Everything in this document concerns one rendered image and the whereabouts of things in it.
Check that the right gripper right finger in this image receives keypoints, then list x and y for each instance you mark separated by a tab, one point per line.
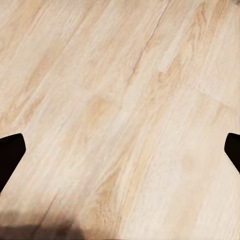
232	149

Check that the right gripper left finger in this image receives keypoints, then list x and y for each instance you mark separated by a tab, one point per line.
12	149

